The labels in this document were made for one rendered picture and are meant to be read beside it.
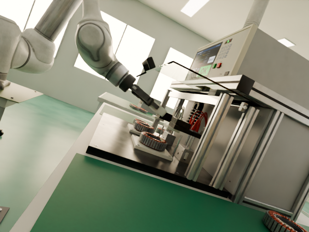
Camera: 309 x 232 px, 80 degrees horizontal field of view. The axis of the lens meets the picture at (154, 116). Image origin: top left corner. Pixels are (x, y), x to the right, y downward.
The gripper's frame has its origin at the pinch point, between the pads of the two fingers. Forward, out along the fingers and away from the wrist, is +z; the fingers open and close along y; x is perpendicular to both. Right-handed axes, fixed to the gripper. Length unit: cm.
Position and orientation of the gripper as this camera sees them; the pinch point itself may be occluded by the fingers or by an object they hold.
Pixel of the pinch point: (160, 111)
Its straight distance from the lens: 79.6
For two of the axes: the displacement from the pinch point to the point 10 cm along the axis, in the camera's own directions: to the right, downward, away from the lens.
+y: -1.1, -0.6, 9.9
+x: -6.5, 7.6, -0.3
